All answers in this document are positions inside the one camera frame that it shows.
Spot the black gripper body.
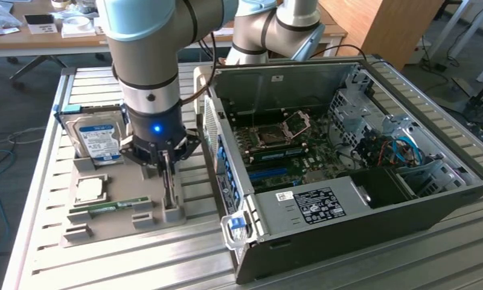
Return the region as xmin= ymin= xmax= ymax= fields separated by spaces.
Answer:
xmin=124 ymin=101 xmax=188 ymax=152

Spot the hard disk blue carrier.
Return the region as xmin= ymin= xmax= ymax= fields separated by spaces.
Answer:
xmin=54 ymin=102 xmax=130 ymax=167

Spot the silver CPU chip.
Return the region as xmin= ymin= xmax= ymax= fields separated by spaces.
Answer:
xmin=74 ymin=178 xmax=107 ymax=204

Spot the CPU socket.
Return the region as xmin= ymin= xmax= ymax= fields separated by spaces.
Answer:
xmin=255 ymin=125 xmax=291 ymax=148

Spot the blue expansion slot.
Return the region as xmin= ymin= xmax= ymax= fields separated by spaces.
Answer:
xmin=247 ymin=167 xmax=290 ymax=181

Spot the grey parts rack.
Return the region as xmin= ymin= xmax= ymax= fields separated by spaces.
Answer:
xmin=59 ymin=144 xmax=188 ymax=249

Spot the green motherboard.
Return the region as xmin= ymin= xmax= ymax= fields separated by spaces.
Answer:
xmin=228 ymin=110 xmax=350 ymax=194

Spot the white blue case latch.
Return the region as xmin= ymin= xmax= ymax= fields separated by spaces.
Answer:
xmin=219 ymin=211 xmax=255 ymax=251

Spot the silver socket cover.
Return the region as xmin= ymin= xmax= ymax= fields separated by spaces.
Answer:
xmin=280 ymin=109 xmax=311 ymax=140

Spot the silver chipset heat sink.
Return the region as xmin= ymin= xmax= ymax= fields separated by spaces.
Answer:
xmin=304 ymin=171 xmax=328 ymax=183

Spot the grey power supply unit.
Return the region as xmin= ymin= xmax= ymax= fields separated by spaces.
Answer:
xmin=251 ymin=176 xmax=373 ymax=237

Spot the flat white box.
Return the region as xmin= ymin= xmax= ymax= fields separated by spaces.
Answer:
xmin=59 ymin=25 xmax=98 ymax=39

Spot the white tape roll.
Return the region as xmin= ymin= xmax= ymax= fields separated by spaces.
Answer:
xmin=62 ymin=16 xmax=94 ymax=31

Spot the perforated metal disk bay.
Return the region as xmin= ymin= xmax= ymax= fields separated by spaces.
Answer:
xmin=327 ymin=87 xmax=387 ymax=140

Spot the white box black top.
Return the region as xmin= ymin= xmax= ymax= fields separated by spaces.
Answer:
xmin=23 ymin=14 xmax=59 ymax=35

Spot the wooden desk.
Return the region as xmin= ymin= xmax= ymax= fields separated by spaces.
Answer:
xmin=0 ymin=0 xmax=350 ymax=66

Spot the open black PC case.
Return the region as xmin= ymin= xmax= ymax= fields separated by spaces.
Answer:
xmin=192 ymin=59 xmax=483 ymax=285

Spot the clear plastic bag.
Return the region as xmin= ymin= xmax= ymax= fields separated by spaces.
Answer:
xmin=0 ymin=1 xmax=23 ymax=28

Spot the wooden cabinet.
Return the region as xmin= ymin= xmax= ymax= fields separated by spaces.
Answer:
xmin=316 ymin=0 xmax=447 ymax=71

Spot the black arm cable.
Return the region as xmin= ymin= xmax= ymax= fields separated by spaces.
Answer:
xmin=178 ymin=30 xmax=220 ymax=105

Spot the blue disk wire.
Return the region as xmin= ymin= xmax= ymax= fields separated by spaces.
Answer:
xmin=389 ymin=137 xmax=424 ymax=166

